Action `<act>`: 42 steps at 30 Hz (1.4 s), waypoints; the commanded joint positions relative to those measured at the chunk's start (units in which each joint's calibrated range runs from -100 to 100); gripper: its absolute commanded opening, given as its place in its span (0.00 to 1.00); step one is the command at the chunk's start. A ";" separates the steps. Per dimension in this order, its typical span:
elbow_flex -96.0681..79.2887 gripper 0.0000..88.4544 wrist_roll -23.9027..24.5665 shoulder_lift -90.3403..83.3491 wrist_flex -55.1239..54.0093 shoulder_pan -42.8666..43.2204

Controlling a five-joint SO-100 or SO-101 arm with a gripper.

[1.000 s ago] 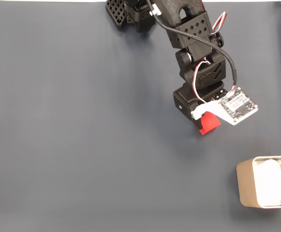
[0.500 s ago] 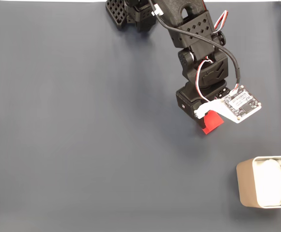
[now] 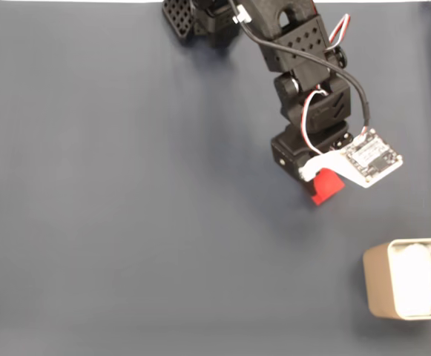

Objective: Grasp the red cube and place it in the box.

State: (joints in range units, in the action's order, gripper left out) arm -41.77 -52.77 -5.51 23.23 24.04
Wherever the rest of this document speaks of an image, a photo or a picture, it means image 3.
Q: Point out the red cube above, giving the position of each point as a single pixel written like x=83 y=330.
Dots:
x=326 y=187

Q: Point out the beige metal box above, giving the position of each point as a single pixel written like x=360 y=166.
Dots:
x=376 y=285

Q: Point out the white crumpled tissue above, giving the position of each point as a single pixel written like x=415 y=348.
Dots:
x=415 y=282

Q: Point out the grey table mat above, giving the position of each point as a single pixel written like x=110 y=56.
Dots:
x=89 y=204

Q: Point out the camera board on white mount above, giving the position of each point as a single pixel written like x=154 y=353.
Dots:
x=371 y=159

